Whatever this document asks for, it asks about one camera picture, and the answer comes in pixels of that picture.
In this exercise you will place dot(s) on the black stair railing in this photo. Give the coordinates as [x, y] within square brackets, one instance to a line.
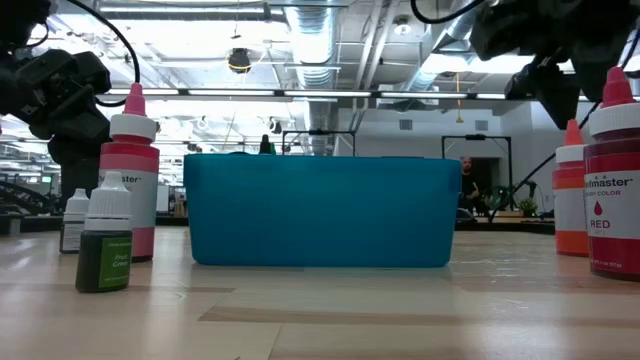
[20, 200]

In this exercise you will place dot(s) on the round ceiling fixture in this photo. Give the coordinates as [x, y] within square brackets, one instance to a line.
[402, 27]

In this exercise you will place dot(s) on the grey wall vent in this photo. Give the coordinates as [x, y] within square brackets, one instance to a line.
[481, 125]
[405, 124]

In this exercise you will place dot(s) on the person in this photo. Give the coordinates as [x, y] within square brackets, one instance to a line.
[469, 185]

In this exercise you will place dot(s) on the large pink food coloring bottle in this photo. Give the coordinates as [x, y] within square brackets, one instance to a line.
[132, 150]

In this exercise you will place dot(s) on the large red food coloring bottle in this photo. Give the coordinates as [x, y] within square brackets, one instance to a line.
[615, 210]

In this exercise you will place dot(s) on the black display panel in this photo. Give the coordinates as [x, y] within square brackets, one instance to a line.
[80, 190]

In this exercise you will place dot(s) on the bright ceiling light panel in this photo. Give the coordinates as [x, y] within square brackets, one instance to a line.
[450, 64]

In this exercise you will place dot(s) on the small green food coloring bottle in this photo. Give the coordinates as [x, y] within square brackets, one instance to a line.
[103, 260]

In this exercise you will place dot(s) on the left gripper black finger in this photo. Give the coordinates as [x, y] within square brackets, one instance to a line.
[75, 151]
[75, 125]

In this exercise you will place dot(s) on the silver ventilation duct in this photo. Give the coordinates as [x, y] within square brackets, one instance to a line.
[450, 30]
[320, 70]

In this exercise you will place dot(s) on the small black food coloring bottle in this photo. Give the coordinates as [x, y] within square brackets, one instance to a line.
[74, 225]

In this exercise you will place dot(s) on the green potted plant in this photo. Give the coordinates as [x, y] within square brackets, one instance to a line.
[495, 201]
[528, 206]

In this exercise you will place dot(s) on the large orange food coloring bottle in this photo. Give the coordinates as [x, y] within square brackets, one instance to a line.
[570, 210]

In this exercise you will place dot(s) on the black ceiling dome device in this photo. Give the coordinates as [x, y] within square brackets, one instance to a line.
[239, 60]

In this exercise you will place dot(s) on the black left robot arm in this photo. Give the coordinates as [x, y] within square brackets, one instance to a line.
[20, 20]

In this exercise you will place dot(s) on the ceiling light strip row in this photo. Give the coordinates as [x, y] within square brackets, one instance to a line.
[325, 93]

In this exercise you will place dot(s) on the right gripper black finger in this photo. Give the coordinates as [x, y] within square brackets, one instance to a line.
[550, 92]
[587, 75]

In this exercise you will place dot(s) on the black metal frame stand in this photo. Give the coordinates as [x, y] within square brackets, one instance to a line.
[320, 132]
[475, 137]

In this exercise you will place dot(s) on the blue plastic bin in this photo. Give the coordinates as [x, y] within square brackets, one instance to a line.
[322, 210]

